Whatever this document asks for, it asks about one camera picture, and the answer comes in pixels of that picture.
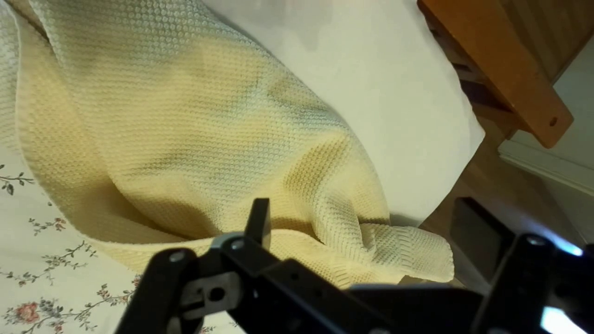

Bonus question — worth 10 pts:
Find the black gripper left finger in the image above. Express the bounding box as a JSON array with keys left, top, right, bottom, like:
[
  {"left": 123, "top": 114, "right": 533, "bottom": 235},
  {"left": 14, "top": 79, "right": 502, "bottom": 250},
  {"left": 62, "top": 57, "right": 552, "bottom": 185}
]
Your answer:
[{"left": 114, "top": 196, "right": 398, "bottom": 334}]

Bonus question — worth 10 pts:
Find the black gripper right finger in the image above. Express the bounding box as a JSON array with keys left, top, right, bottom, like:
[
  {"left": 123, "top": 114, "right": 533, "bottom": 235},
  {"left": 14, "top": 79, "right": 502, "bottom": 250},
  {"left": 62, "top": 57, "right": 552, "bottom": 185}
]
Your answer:
[{"left": 450, "top": 194, "right": 594, "bottom": 334}]

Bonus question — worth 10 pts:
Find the pale yellow waffle towel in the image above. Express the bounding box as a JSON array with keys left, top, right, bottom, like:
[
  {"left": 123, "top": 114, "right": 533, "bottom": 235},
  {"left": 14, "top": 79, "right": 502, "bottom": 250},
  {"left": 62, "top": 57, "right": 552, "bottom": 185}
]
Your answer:
[{"left": 0, "top": 0, "right": 459, "bottom": 291}]

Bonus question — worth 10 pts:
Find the white pillow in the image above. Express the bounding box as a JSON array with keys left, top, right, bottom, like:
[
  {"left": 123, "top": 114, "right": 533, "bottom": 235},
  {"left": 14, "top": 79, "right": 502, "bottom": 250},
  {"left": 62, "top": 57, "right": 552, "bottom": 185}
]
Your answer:
[{"left": 203, "top": 0, "right": 489, "bottom": 228}]

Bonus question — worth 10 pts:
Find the floral print bedsheet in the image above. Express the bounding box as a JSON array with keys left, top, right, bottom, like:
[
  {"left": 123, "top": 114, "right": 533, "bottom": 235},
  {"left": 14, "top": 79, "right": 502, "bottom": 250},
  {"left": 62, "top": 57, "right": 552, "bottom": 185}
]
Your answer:
[{"left": 0, "top": 144, "right": 247, "bottom": 334}]

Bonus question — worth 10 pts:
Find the brown wooden bed frame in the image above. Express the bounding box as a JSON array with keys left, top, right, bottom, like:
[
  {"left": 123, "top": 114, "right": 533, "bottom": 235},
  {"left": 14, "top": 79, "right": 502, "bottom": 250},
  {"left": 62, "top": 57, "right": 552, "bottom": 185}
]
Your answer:
[{"left": 416, "top": 0, "right": 594, "bottom": 150}]

